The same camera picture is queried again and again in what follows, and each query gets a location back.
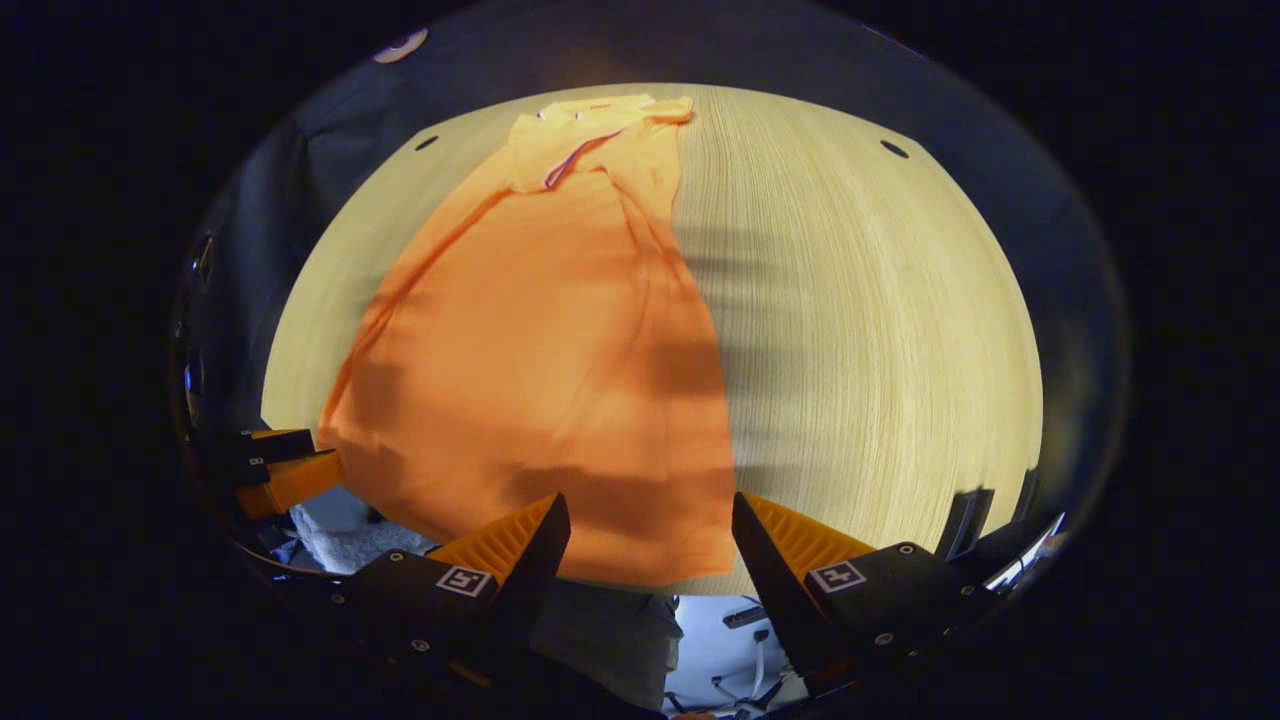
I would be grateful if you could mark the orange-yellow polo T-shirt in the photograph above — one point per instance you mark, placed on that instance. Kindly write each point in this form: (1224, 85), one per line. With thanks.
(540, 350)

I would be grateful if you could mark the black chair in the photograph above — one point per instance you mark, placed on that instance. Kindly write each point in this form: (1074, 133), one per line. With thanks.
(990, 550)

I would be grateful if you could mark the person's grey trousers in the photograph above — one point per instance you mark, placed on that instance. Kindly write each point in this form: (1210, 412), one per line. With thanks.
(610, 640)

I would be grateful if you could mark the office chair base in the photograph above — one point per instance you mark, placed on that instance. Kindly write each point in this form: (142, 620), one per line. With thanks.
(745, 660)

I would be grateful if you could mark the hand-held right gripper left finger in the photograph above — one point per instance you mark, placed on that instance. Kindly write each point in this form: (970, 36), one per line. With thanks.
(530, 585)

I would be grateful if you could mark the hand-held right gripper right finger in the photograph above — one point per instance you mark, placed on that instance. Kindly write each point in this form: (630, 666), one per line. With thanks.
(772, 590)

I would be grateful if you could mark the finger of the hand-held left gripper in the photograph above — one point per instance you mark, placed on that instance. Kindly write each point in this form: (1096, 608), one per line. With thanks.
(295, 483)
(270, 448)

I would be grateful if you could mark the light grey cloth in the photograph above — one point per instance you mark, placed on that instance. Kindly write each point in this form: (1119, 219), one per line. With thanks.
(350, 545)

